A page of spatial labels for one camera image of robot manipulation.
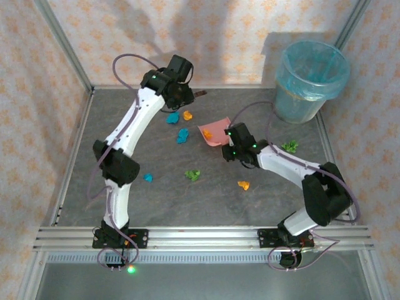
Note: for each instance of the brown hand brush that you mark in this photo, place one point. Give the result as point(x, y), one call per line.
point(201, 93)

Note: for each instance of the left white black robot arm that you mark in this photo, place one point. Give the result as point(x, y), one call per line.
point(140, 118)

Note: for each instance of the green paper scrap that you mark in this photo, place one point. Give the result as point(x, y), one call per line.
point(290, 146)
point(192, 175)

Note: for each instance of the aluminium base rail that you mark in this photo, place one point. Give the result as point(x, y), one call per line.
point(203, 239)

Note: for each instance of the aluminium frame post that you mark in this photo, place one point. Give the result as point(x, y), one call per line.
point(67, 47)
point(352, 22)

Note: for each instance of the bin with blue bag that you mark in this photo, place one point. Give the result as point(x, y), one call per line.
point(300, 103)

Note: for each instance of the small blue paper scrap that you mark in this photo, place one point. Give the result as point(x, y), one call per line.
point(148, 177)

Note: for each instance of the pink plastic dustpan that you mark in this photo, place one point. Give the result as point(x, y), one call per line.
point(218, 129)

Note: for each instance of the aluminium table edge rail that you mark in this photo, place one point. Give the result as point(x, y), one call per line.
point(86, 109)
point(234, 86)
point(326, 137)

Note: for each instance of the large blue paper scrap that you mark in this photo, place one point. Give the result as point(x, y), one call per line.
point(172, 118)
point(182, 136)

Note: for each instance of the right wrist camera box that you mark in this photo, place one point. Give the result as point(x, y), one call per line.
point(231, 143)

